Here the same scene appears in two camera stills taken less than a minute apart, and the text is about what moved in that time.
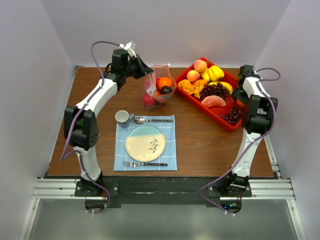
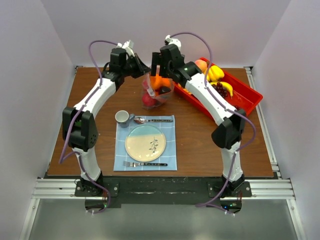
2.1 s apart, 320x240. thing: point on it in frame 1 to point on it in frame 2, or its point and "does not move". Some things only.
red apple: [162, 98] does not move
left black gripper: [143, 69] does not move
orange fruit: [241, 103] to [156, 81]
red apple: [148, 100] does not move
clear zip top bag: [159, 86] does not move
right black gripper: [236, 95] to [155, 60]
